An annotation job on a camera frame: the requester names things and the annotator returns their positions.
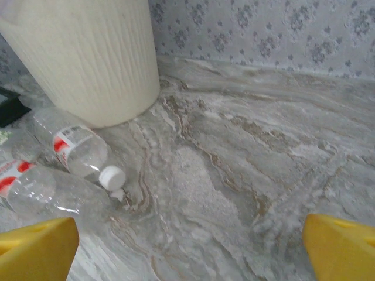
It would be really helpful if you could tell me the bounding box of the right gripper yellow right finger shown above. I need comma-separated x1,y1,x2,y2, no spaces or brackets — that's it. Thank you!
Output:
302,213,375,281

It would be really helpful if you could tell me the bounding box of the black grey checkerboard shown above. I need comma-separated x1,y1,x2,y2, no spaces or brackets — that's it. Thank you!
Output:
0,86,32,129

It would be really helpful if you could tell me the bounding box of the cream plastic waste bin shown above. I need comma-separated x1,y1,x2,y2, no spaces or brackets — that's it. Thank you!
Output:
0,0,161,129

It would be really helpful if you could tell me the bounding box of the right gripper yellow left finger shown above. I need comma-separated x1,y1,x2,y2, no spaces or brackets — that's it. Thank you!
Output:
0,216,80,281

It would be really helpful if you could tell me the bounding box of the clear bottle red white label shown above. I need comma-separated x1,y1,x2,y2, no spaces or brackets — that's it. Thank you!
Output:
29,107,127,191
0,159,115,220

